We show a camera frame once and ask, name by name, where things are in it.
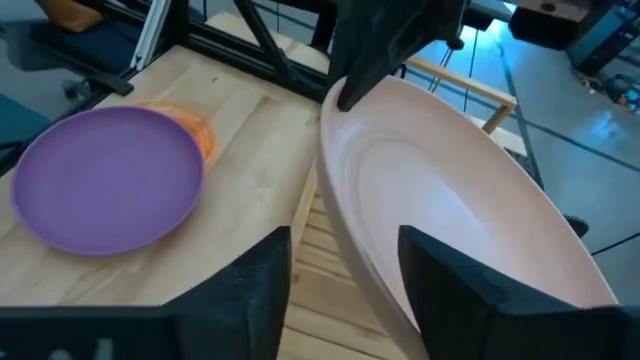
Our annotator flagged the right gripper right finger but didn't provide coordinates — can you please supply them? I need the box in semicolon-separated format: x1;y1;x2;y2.
398;225;576;360

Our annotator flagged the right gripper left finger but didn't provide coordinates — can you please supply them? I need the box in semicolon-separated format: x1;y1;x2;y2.
164;225;294;360

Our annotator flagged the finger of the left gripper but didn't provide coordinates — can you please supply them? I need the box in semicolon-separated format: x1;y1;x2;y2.
337;54;401;112

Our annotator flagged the pale pink plate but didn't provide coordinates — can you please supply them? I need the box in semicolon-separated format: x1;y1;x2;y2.
314;74;619;360

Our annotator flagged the orange translucent plate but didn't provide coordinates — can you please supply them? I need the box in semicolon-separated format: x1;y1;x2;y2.
134;99;219;166

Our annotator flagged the purple plate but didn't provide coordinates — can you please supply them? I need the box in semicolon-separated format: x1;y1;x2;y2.
10;105;206;257

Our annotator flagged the silver aluminium extrusion bar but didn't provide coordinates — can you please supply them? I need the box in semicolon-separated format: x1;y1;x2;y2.
129;0;174;71

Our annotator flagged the person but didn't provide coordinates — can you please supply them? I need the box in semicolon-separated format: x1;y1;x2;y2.
34;0;104;34

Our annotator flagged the black table frame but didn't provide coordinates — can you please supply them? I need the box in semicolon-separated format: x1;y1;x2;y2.
164;0;341;104

